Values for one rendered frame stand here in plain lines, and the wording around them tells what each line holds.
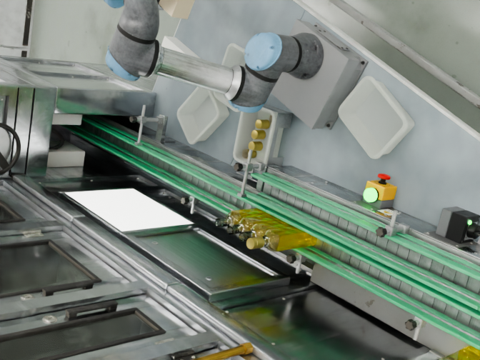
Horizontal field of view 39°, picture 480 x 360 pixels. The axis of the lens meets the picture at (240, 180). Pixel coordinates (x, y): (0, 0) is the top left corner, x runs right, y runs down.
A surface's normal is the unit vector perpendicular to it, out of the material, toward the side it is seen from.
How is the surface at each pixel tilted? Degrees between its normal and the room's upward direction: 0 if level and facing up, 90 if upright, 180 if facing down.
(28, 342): 90
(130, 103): 90
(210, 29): 0
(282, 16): 0
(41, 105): 90
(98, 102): 90
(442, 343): 0
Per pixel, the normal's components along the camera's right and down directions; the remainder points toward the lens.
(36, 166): 0.66, 0.31
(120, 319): 0.19, -0.95
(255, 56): -0.66, -0.04
